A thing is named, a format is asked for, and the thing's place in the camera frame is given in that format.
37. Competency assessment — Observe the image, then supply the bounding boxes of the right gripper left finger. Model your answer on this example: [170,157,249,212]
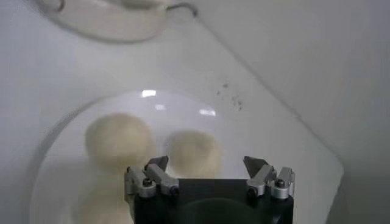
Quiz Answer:
[124,155,180,199]

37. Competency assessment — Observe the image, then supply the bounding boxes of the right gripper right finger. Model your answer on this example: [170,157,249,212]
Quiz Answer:
[243,155,296,200]

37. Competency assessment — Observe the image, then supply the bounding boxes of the white steamed baozi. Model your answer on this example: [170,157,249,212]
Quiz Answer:
[71,170,135,224]
[84,112,157,174]
[163,130,224,180]

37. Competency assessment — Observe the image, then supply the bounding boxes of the white round plate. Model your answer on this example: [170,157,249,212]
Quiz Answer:
[29,89,345,224]

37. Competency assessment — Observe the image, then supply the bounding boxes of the dark crumb specks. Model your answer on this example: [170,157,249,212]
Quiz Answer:
[214,80,244,112]

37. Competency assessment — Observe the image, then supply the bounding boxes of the white electric cooker base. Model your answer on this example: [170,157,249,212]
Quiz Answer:
[35,0,172,43]

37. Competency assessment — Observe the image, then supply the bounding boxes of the grey cooker power cord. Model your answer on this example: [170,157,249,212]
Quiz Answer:
[166,2,199,18]

